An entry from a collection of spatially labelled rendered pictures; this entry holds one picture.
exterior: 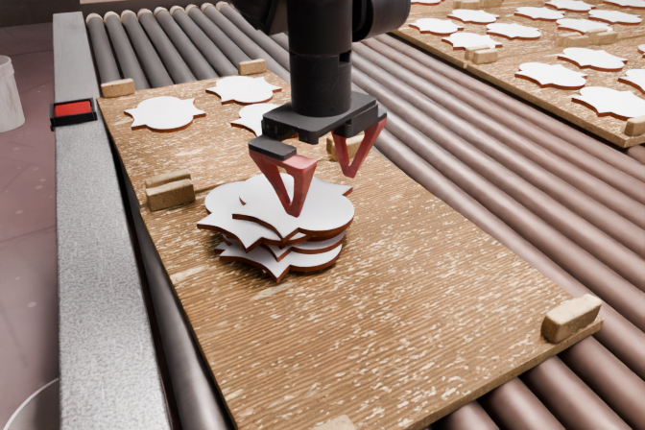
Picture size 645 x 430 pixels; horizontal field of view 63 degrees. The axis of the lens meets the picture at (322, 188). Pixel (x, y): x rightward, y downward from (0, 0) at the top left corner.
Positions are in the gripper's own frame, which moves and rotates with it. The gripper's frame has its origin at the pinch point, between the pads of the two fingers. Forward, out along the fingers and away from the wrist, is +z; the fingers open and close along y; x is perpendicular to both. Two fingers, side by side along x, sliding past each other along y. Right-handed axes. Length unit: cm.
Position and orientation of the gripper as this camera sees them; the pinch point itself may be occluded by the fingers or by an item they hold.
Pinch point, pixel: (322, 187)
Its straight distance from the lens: 54.7
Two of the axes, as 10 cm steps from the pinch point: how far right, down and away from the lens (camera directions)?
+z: 0.1, 8.6, 5.1
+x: -7.9, -3.0, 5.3
